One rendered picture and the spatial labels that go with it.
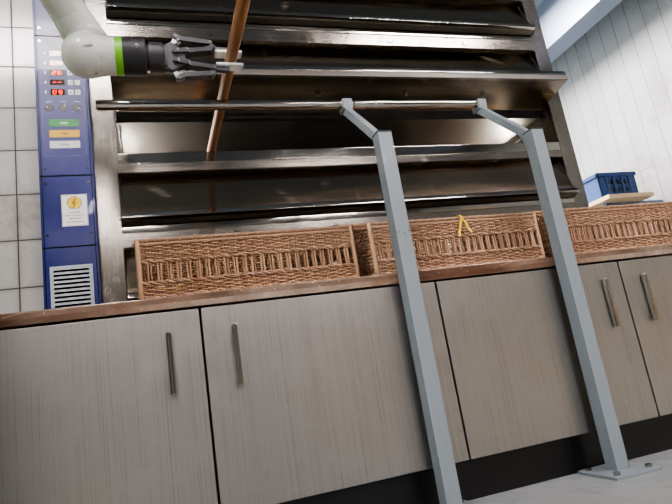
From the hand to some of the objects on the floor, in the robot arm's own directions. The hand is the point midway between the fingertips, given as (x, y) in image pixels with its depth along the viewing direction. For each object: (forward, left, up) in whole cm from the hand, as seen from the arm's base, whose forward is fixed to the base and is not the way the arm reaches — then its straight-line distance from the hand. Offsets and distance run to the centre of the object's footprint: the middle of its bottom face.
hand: (229, 60), depth 144 cm
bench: (+47, +24, -119) cm, 130 cm away
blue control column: (-45, +148, -119) cm, 195 cm away
